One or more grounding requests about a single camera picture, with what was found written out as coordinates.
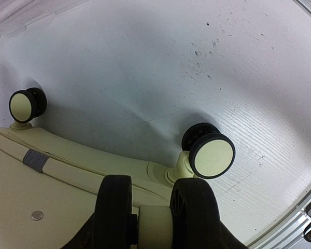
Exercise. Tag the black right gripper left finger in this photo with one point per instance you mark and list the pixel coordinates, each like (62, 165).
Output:
(88, 236)

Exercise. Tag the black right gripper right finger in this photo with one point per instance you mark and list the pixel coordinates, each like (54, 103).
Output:
(224, 238)

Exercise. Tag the pale green hard-shell suitcase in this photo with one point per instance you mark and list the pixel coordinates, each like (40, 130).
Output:
(49, 187)

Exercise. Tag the white plastic drawer organizer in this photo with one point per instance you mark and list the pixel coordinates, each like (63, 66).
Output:
(17, 15)

